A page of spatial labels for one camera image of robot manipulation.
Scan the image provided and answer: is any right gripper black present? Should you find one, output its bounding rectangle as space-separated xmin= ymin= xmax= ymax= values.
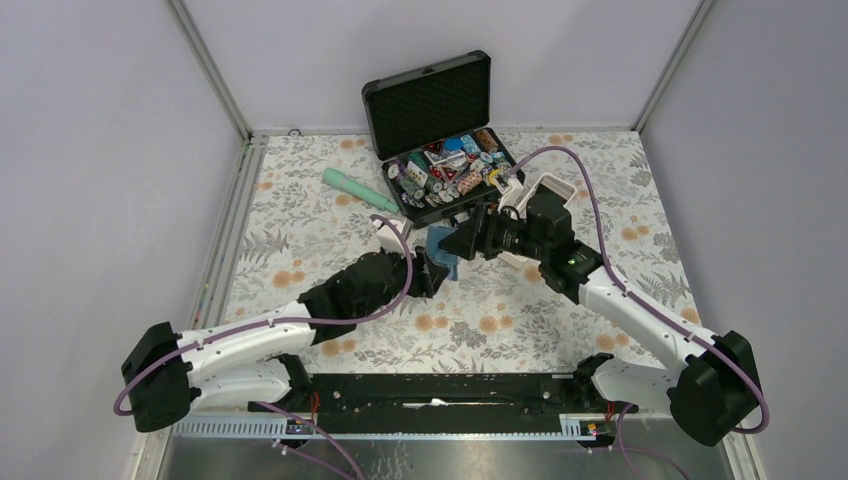
xmin=438 ymin=203 xmax=548 ymax=262

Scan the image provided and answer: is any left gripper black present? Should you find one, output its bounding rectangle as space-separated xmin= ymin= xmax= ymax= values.
xmin=357 ymin=244 xmax=449 ymax=320

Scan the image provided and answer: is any blue leather card holder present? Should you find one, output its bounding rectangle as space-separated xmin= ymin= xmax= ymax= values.
xmin=426 ymin=225 xmax=459 ymax=281

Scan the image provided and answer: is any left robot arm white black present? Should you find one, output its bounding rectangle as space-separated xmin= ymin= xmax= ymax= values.
xmin=113 ymin=247 xmax=454 ymax=433

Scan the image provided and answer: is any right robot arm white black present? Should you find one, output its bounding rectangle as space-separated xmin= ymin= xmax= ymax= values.
xmin=439 ymin=187 xmax=764 ymax=446

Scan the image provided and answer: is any white plastic card tray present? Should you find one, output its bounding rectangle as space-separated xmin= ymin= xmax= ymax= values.
xmin=497 ymin=173 xmax=578 ymax=268

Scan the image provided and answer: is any black poker chip case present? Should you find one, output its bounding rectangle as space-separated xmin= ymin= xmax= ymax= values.
xmin=361 ymin=50 xmax=515 ymax=228

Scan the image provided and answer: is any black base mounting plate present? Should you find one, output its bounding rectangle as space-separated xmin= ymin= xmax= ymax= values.
xmin=248 ymin=352 xmax=641 ymax=435

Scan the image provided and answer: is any mint green cylindrical device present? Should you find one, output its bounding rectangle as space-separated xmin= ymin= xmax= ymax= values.
xmin=322 ymin=168 xmax=400 ymax=214

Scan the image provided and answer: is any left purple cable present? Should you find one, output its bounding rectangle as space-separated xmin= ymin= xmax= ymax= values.
xmin=113 ymin=213 xmax=416 ymax=417

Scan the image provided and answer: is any purple cable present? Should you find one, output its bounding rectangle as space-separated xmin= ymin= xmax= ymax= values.
xmin=506 ymin=145 xmax=771 ymax=435
xmin=113 ymin=213 xmax=416 ymax=417

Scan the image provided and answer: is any slotted cable duct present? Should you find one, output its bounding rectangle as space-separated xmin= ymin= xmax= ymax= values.
xmin=171 ymin=414 xmax=597 ymax=442

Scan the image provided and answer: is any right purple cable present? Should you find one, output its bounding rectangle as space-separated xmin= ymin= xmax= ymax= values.
xmin=506 ymin=145 xmax=771 ymax=435

